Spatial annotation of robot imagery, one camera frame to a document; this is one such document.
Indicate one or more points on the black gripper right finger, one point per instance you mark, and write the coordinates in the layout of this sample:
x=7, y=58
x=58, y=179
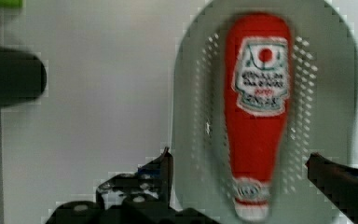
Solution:
x=339, y=183

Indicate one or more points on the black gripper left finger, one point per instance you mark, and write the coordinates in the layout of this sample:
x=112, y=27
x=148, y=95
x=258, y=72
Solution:
x=153, y=179

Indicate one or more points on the red ketchup bottle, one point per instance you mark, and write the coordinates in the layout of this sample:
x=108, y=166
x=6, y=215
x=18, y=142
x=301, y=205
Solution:
x=257, y=91

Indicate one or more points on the green oval strainer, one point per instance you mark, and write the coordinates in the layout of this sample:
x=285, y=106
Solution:
x=321, y=118

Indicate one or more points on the black cylinder cup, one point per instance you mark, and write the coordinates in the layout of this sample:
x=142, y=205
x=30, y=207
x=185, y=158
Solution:
x=23, y=77

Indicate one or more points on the green bottle white cap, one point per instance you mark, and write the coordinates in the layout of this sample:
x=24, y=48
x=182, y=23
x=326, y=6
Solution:
x=11, y=3

